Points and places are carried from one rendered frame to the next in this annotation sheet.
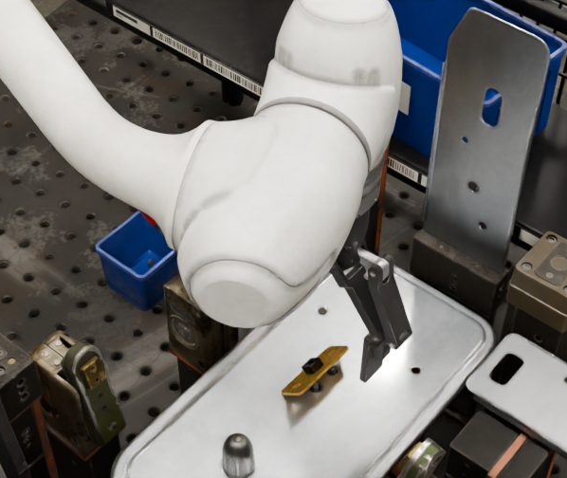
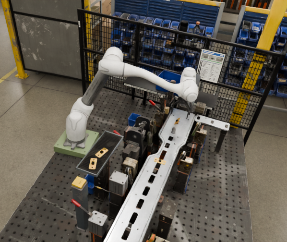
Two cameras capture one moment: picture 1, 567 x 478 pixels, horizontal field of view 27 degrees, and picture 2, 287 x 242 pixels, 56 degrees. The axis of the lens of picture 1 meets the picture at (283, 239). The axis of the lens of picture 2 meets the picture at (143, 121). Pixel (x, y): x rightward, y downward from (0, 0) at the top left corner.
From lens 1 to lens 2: 1.21 m
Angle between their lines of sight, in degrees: 18
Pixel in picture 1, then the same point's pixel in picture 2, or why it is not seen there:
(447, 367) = (191, 118)
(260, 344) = (168, 119)
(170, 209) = (181, 90)
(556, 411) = (206, 121)
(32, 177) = (108, 113)
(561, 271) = (201, 105)
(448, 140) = not seen: hidden behind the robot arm
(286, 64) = (185, 76)
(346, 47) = (192, 73)
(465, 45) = not seen: hidden behind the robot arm
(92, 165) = (170, 88)
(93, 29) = (105, 91)
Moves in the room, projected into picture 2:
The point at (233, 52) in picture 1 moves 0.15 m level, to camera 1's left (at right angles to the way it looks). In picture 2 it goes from (145, 87) to (130, 88)
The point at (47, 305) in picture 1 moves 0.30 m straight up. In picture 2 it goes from (121, 129) to (122, 103)
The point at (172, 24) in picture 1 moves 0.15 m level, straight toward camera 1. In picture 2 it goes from (135, 84) to (141, 92)
